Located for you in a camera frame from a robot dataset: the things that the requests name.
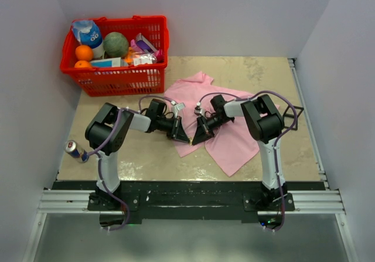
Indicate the pink white snack packet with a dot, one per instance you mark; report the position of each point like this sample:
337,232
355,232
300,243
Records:
141,58

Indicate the white blue carton box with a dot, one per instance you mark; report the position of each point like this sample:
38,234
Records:
107,63

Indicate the energy drink can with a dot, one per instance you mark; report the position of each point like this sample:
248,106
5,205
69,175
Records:
76,151

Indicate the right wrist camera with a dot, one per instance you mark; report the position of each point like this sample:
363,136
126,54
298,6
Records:
199,110

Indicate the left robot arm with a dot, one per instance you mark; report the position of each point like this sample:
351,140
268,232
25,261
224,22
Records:
108,129

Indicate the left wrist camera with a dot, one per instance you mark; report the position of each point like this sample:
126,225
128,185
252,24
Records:
177,107

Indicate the green melon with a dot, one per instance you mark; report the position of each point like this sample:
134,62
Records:
116,45

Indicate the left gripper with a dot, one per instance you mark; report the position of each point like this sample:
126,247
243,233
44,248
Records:
179,133

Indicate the aluminium rail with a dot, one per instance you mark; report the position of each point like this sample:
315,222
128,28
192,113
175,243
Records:
297,201

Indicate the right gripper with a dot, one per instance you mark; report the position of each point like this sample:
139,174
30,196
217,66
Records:
203,132

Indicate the orange fruit lower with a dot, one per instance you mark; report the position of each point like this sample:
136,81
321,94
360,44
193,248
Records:
82,64

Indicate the orange fruit upper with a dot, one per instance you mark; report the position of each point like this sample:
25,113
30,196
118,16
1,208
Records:
84,52

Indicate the pink garment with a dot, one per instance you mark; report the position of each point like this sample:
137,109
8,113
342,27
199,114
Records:
232,147

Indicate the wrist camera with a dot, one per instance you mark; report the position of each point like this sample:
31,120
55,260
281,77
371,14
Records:
199,110
177,107

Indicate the black metal base frame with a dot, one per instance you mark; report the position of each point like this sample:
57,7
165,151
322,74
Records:
116,201

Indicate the red plastic shopping basket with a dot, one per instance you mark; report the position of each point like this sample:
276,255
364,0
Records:
112,57

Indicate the purple white box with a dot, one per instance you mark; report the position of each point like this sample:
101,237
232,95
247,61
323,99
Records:
141,43

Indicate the small black stand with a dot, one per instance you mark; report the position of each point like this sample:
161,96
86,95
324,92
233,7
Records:
289,114

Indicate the orange fruit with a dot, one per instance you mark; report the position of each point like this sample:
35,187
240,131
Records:
84,52
82,64

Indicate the blue white plastic bag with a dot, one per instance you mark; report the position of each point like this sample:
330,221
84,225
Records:
88,33

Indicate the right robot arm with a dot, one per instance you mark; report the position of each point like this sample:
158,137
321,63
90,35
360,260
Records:
265,125

